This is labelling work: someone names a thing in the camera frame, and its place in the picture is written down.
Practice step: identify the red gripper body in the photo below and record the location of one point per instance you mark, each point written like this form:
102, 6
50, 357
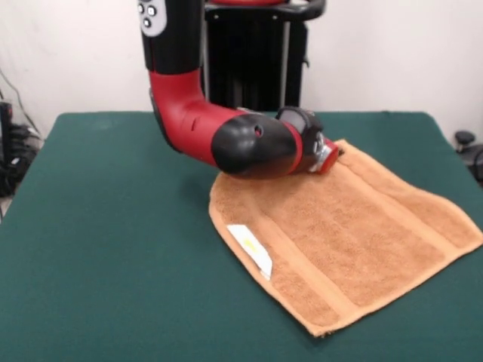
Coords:
332, 156

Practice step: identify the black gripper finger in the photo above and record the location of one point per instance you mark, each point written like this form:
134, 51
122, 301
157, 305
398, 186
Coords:
342, 152

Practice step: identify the orange terry towel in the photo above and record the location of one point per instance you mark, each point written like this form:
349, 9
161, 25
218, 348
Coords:
339, 234

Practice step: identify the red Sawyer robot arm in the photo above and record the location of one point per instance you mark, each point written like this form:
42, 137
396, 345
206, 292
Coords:
188, 113

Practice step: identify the black office chair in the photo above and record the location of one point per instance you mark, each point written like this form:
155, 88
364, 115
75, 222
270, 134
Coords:
465, 137

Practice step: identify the dark green table cloth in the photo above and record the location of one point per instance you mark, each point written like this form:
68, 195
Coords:
113, 226

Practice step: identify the black electronics box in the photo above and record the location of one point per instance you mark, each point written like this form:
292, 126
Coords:
5, 120

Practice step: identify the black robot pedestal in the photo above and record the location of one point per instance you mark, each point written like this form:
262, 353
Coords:
245, 56

